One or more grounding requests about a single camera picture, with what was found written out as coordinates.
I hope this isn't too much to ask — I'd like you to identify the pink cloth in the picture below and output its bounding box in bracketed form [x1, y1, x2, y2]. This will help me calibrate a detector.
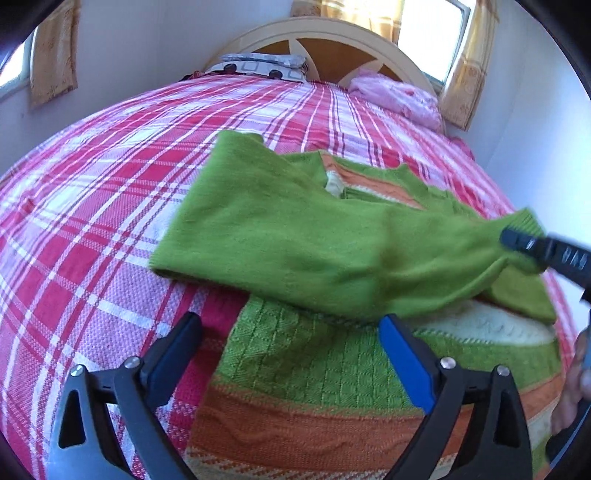
[450, 136, 476, 160]

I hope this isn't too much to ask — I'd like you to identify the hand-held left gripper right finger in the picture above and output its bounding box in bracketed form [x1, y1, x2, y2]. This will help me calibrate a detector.
[379, 314, 534, 480]

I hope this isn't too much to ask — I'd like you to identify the pink pillow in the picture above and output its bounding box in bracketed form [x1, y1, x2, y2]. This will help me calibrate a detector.
[348, 69, 444, 130]

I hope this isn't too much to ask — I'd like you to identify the red white plaid bedspread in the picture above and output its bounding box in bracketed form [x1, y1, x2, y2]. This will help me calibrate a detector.
[0, 74, 578, 480]

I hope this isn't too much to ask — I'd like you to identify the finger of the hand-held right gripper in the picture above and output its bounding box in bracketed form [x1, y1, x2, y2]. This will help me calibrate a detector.
[500, 225, 591, 283]

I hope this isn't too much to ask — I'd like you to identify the green orange knitted sweater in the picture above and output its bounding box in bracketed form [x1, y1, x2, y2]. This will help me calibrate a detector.
[150, 130, 570, 480]

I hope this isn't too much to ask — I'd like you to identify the yellow checked curtain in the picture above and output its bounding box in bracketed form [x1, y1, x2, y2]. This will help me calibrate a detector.
[438, 0, 498, 131]
[290, 0, 408, 29]

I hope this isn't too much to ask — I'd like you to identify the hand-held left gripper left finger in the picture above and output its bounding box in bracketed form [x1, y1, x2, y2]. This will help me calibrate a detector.
[48, 311, 204, 480]

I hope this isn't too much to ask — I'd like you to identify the yellow side window curtain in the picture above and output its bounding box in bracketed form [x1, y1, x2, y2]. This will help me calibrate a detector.
[29, 17, 80, 110]

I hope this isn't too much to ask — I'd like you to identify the cream orange bed headboard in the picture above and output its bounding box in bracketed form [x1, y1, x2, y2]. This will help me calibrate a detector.
[203, 18, 448, 134]

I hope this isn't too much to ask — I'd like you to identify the person's right hand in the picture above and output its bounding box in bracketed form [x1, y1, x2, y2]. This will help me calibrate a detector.
[551, 329, 591, 435]

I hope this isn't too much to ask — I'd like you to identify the window behind headboard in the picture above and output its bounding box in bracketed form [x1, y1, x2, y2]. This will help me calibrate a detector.
[396, 0, 468, 85]

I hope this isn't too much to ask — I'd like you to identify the grey patterned pillow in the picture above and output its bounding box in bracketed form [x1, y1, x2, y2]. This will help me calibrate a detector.
[205, 53, 310, 83]

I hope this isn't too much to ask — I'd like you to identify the side window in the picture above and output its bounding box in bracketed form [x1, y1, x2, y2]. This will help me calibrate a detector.
[0, 32, 36, 100]

